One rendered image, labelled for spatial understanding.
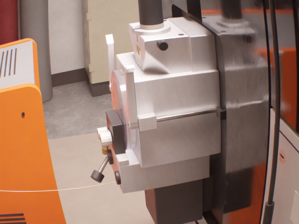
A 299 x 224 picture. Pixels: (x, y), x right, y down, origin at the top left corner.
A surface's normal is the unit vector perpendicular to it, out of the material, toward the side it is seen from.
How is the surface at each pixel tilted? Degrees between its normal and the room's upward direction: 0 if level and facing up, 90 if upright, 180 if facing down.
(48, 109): 0
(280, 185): 90
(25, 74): 0
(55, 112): 0
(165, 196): 90
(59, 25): 90
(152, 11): 90
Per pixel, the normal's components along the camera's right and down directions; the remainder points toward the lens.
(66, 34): 0.24, 0.38
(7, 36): 0.48, 0.33
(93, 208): -0.07, -0.91
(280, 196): -0.97, 0.15
